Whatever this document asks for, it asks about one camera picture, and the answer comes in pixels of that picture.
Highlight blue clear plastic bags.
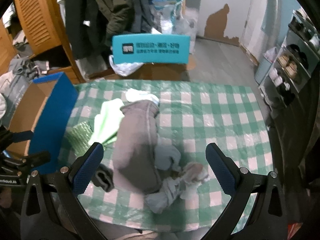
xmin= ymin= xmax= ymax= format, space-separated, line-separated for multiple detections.
xmin=150 ymin=0 xmax=199 ymax=54

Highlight grey printed tote bag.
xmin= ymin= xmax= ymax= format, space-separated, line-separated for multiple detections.
xmin=1 ymin=71 xmax=30 ymax=128

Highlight light grey socks bundle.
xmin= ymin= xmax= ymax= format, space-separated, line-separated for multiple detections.
xmin=145 ymin=144 xmax=210 ymax=214

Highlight wooden louvered cabinet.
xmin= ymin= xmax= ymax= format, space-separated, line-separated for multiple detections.
xmin=1 ymin=0 xmax=85 ymax=84

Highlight hanging dark jackets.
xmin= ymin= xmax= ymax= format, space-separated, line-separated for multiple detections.
xmin=63 ymin=0 xmax=153 ymax=60

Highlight white plastic bag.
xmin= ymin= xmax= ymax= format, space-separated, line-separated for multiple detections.
xmin=108 ymin=55 xmax=144 ymax=77

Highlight cardboard box with blue rim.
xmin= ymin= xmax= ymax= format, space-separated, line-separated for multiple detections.
xmin=7 ymin=72 xmax=78 ymax=174

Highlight light green cloth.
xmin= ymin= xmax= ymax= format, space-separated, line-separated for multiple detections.
xmin=88 ymin=98 xmax=124 ymax=146

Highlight brown cardboard box on floor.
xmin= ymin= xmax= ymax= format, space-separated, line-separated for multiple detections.
xmin=88 ymin=54 xmax=196 ymax=81

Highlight white and blue cloth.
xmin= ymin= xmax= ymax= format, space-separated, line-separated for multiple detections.
xmin=125 ymin=88 xmax=159 ymax=105

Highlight dark grey sock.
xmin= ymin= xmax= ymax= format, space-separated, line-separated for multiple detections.
xmin=91 ymin=164 xmax=114 ymax=192

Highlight large grey cloth garment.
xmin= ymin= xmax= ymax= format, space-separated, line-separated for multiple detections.
xmin=112 ymin=100 xmax=162 ymax=194

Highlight teal box with text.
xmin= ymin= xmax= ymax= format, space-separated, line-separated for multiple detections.
xmin=112 ymin=34 xmax=190 ymax=64

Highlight green sparkly mesh cloth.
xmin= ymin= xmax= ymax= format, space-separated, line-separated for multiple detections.
xmin=66 ymin=121 xmax=93 ymax=157

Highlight green checkered tablecloth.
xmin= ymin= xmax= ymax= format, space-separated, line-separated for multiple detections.
xmin=67 ymin=80 xmax=273 ymax=232

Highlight metal shoe rack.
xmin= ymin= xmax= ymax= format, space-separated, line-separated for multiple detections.
xmin=259 ymin=8 xmax=319 ymax=111

